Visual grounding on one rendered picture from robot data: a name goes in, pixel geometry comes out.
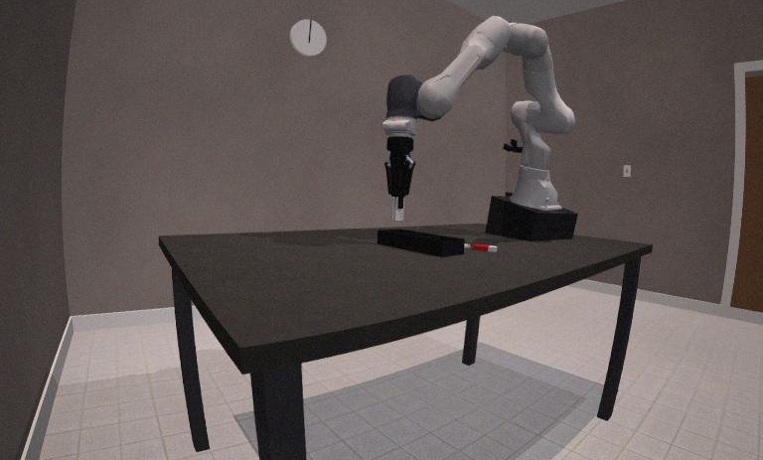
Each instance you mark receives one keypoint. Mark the red and white eraser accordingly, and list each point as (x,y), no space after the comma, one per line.
(484,247)

